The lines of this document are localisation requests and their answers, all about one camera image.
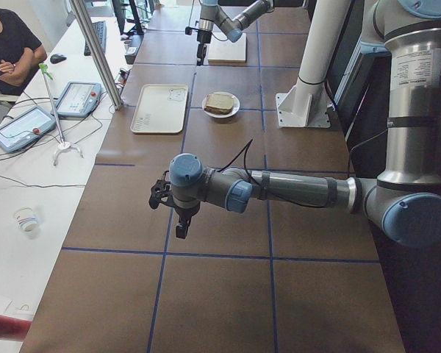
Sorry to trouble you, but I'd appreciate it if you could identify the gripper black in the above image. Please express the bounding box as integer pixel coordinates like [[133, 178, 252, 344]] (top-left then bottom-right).
[[196, 29, 212, 66], [175, 204, 200, 239]]

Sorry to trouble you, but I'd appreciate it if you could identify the bread slice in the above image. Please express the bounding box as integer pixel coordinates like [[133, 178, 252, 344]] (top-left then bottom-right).
[[204, 93, 234, 115]]

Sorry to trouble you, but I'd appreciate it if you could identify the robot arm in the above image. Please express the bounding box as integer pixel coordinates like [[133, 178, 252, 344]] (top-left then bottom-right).
[[196, 0, 275, 66], [150, 1, 441, 247]]

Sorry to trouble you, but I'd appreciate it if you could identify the white round plate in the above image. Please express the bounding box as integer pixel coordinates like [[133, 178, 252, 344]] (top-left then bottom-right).
[[201, 91, 240, 118]]

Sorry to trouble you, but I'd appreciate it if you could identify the wooden cutting board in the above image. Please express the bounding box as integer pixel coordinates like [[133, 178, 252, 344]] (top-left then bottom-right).
[[207, 32, 247, 65]]

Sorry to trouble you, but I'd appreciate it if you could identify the cream bear serving tray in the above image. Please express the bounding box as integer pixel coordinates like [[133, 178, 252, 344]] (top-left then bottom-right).
[[130, 84, 188, 135]]

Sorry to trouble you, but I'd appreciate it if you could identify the black keyboard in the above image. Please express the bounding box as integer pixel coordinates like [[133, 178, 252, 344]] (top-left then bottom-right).
[[83, 21, 107, 57]]

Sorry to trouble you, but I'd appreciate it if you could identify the far teach pendant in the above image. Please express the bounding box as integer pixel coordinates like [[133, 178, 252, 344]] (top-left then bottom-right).
[[56, 82, 102, 120]]

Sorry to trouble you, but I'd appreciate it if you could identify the teach pendant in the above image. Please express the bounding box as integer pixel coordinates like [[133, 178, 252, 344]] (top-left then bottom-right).
[[56, 82, 102, 120], [0, 106, 55, 153]]

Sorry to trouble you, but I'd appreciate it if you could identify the metal stand with claw base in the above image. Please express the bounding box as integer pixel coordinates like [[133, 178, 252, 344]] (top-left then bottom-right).
[[38, 63, 84, 167]]

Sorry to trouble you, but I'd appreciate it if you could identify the black computer mouse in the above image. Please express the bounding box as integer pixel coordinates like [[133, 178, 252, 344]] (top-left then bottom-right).
[[50, 54, 67, 64]]

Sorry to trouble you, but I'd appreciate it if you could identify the paper cup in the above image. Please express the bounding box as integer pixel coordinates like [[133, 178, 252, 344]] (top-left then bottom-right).
[[13, 207, 38, 232]]

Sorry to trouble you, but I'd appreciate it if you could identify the near teach pendant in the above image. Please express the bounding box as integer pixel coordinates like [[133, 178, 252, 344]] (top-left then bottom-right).
[[0, 106, 55, 153]]

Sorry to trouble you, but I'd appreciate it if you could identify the seated person black shirt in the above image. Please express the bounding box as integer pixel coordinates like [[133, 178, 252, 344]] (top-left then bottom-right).
[[0, 8, 47, 96]]

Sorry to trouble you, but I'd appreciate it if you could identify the red object at edge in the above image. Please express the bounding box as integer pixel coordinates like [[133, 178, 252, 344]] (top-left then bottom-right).
[[0, 315, 32, 341]]

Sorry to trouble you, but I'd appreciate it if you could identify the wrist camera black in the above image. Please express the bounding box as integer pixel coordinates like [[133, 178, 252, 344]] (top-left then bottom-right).
[[148, 171, 174, 210]]

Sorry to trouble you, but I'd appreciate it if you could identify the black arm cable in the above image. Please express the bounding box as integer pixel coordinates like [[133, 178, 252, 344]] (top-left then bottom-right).
[[216, 138, 335, 209]]

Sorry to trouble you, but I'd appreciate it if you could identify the aluminium frame post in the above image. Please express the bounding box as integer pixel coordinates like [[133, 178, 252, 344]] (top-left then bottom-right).
[[70, 0, 123, 110]]

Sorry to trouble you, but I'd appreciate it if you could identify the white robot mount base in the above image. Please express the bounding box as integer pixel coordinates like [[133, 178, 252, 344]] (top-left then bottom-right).
[[276, 0, 351, 128]]

